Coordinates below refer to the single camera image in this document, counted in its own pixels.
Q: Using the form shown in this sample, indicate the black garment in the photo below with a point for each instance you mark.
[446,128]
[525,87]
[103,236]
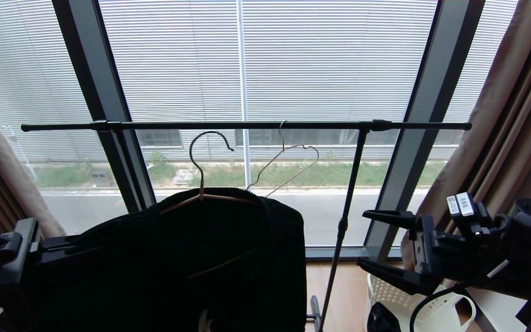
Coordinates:
[383,320]

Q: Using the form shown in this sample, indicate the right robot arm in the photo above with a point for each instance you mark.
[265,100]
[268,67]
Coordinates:
[528,249]

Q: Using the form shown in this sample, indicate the window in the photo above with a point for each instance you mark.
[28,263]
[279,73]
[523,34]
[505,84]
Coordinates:
[104,92]

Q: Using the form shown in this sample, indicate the pink clothes hanger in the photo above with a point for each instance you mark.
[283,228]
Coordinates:
[201,182]
[293,177]

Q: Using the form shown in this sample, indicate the black clothes rack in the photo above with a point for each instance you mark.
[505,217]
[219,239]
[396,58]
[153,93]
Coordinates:
[293,125]

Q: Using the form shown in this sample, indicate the beige curtain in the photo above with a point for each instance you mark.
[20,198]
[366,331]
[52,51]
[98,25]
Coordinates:
[21,193]

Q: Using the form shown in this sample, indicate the white laundry basket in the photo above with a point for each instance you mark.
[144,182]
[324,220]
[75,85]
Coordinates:
[445,304]

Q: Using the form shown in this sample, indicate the brown curtain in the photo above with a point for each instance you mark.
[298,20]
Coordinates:
[510,115]

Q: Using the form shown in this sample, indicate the black shorts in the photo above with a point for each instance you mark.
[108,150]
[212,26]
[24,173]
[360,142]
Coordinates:
[155,276]

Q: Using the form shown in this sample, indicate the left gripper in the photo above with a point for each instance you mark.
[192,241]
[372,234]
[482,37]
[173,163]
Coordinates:
[2,258]

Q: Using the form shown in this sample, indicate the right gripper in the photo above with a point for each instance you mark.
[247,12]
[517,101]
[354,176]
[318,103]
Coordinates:
[459,253]

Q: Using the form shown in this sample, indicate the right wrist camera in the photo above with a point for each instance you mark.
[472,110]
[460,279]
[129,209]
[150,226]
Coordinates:
[468,210]

